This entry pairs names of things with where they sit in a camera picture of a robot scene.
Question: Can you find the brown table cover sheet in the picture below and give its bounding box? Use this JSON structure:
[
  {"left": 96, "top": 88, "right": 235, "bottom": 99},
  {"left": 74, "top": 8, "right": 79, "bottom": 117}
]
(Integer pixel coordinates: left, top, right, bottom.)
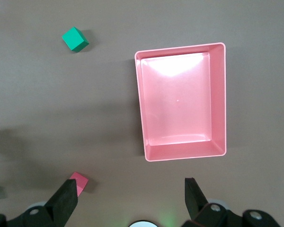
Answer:
[{"left": 0, "top": 0, "right": 284, "bottom": 227}]

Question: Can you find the pink foam cube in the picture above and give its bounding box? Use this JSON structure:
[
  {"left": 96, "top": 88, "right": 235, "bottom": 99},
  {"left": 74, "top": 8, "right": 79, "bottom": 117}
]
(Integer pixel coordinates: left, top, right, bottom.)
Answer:
[{"left": 69, "top": 172, "right": 89, "bottom": 197}]

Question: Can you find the green foam cube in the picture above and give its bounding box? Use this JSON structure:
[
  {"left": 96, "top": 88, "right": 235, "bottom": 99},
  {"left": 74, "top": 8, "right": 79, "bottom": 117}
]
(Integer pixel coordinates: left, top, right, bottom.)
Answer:
[{"left": 61, "top": 26, "right": 90, "bottom": 53}]

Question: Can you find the pink plastic bin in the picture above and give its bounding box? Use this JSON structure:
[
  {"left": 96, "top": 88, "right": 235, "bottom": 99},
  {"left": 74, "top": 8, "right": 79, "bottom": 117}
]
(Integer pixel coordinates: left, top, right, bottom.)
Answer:
[{"left": 134, "top": 42, "right": 228, "bottom": 163}]

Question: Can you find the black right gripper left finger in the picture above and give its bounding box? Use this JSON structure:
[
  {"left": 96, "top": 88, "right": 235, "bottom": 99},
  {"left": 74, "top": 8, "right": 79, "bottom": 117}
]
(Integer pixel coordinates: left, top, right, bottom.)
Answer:
[{"left": 0, "top": 179, "right": 79, "bottom": 227}]

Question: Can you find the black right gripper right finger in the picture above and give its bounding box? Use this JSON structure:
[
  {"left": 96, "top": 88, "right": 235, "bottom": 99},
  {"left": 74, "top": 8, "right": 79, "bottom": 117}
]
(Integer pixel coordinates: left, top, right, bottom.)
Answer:
[{"left": 183, "top": 177, "right": 281, "bottom": 227}]

